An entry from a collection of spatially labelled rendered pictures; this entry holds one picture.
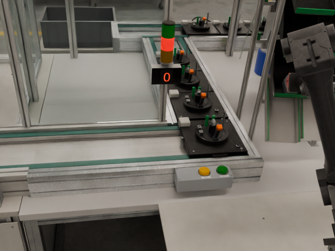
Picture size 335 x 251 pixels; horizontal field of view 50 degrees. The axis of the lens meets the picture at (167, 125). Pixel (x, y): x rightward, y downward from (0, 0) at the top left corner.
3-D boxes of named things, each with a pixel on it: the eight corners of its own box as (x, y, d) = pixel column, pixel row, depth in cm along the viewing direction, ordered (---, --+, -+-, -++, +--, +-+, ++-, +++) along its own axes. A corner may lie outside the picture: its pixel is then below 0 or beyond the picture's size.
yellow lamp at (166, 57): (173, 63, 141) (174, 51, 139) (161, 63, 141) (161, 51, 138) (171, 58, 146) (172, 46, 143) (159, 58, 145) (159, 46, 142)
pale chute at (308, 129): (329, 141, 151) (334, 140, 147) (298, 139, 151) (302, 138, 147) (326, 77, 157) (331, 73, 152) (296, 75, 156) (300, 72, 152)
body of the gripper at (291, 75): (288, 73, 128) (297, 73, 121) (316, 72, 129) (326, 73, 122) (287, 91, 129) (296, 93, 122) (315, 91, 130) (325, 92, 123)
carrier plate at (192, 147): (247, 155, 146) (248, 151, 145) (189, 158, 142) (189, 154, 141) (229, 122, 166) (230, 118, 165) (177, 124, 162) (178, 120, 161)
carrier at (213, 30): (220, 36, 260) (222, 19, 253) (187, 36, 256) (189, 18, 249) (211, 25, 279) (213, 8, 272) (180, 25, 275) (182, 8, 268)
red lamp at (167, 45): (174, 51, 139) (175, 39, 136) (161, 51, 138) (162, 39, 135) (172, 46, 143) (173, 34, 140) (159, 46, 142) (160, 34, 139)
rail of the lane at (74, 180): (259, 181, 147) (265, 160, 141) (30, 197, 132) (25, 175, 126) (254, 172, 152) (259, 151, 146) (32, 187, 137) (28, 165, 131)
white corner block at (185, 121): (189, 130, 159) (190, 122, 157) (179, 130, 158) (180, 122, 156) (187, 124, 163) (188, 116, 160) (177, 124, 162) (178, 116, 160)
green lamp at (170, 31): (175, 38, 136) (176, 26, 133) (162, 39, 135) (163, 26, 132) (173, 34, 140) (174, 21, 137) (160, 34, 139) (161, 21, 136)
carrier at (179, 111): (228, 120, 167) (232, 96, 160) (177, 122, 163) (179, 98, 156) (214, 94, 187) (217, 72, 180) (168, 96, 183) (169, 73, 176)
